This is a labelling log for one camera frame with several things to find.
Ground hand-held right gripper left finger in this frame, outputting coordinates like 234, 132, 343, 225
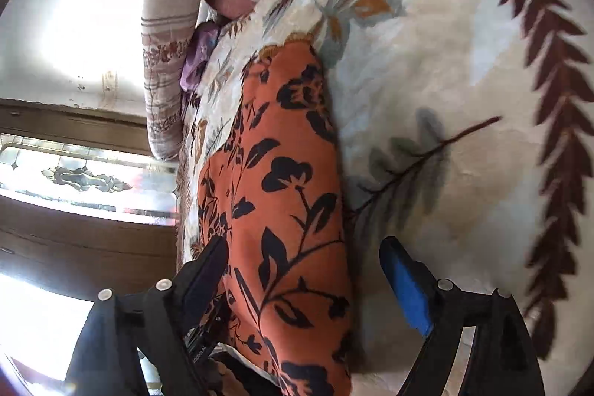
64, 233, 231, 396

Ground leaf print blanket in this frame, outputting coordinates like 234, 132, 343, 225
175, 0, 594, 396

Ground orange floral blouse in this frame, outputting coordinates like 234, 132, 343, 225
197, 41, 354, 396

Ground purple cloth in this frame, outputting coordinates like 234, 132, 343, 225
180, 21, 222, 94

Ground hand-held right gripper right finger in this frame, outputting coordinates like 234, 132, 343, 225
378, 236, 546, 396

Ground wooden window frame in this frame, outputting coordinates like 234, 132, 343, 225
0, 98, 183, 301

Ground patterned glass window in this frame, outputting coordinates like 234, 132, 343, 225
0, 134, 181, 224

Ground striped bolster pillow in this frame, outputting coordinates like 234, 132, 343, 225
141, 0, 210, 161

